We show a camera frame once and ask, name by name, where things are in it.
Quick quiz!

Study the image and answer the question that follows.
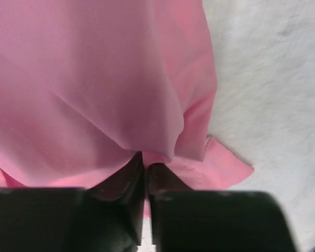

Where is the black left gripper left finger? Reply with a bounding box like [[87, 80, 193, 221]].
[[0, 153, 144, 251]]

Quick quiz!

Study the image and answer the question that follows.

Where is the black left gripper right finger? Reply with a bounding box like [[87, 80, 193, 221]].
[[147, 164, 297, 251]]

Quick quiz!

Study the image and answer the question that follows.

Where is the pink fabric pillowcase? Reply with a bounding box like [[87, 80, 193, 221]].
[[0, 0, 255, 219]]

